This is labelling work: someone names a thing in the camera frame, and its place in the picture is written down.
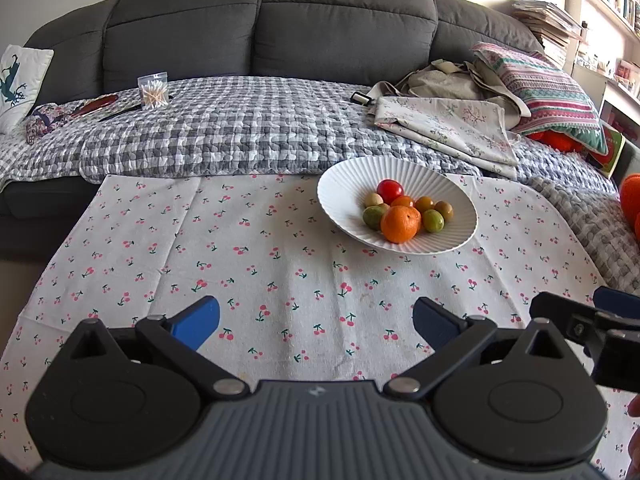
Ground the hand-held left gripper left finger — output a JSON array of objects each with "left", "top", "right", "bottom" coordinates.
[{"left": 59, "top": 295, "right": 250, "bottom": 398}]

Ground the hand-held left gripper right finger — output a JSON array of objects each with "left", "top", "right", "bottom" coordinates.
[{"left": 381, "top": 296, "right": 577, "bottom": 397}]

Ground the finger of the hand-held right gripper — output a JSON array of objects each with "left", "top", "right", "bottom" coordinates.
[
  {"left": 593, "top": 285, "right": 640, "bottom": 322},
  {"left": 529, "top": 291, "right": 618, "bottom": 357}
]

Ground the orange tangerine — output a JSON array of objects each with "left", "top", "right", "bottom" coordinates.
[{"left": 380, "top": 205, "right": 423, "bottom": 244}]

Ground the red cherry tomato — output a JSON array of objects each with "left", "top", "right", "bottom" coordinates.
[{"left": 376, "top": 179, "right": 405, "bottom": 202}]

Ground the white ribbed plate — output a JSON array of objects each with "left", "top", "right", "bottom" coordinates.
[{"left": 316, "top": 155, "right": 479, "bottom": 256}]

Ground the person's right hand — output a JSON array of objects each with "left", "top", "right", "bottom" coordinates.
[{"left": 627, "top": 394, "right": 640, "bottom": 468}]

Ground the cherry print tablecloth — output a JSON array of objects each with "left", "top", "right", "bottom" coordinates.
[{"left": 0, "top": 172, "right": 640, "bottom": 480}]

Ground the orange fuzzy object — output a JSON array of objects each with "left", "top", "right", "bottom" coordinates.
[{"left": 618, "top": 172, "right": 640, "bottom": 242}]

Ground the green and red book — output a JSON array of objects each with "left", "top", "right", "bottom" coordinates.
[{"left": 586, "top": 126, "right": 627, "bottom": 179}]

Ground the orange plush toy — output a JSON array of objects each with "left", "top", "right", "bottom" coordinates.
[{"left": 524, "top": 129, "right": 585, "bottom": 154}]

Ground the grey checked quilt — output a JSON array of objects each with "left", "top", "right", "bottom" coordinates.
[{"left": 0, "top": 76, "right": 640, "bottom": 291}]

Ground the folded floral cloth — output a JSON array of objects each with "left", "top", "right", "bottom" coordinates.
[{"left": 374, "top": 95, "right": 521, "bottom": 181}]

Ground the striped patterned pillow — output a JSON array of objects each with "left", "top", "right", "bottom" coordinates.
[{"left": 471, "top": 42, "right": 609, "bottom": 156}]

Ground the black pen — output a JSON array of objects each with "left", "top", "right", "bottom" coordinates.
[{"left": 97, "top": 102, "right": 144, "bottom": 123}]

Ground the clear cotton swab box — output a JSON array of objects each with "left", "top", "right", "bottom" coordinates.
[{"left": 137, "top": 73, "right": 170, "bottom": 110}]

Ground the red glossy object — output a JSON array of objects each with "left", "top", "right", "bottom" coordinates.
[{"left": 69, "top": 92, "right": 119, "bottom": 119}]

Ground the beige canvas bag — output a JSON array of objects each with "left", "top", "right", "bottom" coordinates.
[{"left": 370, "top": 58, "right": 532, "bottom": 129}]

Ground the floral fabric pouch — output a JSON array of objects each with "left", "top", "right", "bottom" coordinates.
[{"left": 24, "top": 102, "right": 77, "bottom": 147}]

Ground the white bookshelf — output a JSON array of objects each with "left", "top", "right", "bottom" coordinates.
[{"left": 565, "top": 0, "right": 640, "bottom": 128}]

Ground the stack of books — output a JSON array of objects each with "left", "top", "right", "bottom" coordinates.
[{"left": 511, "top": 0, "right": 584, "bottom": 69}]

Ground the white lizard print cushion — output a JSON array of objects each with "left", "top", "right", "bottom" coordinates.
[{"left": 0, "top": 43, "right": 55, "bottom": 134}]

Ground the dark grey sofa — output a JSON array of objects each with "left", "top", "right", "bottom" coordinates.
[{"left": 0, "top": 0, "right": 551, "bottom": 261}]

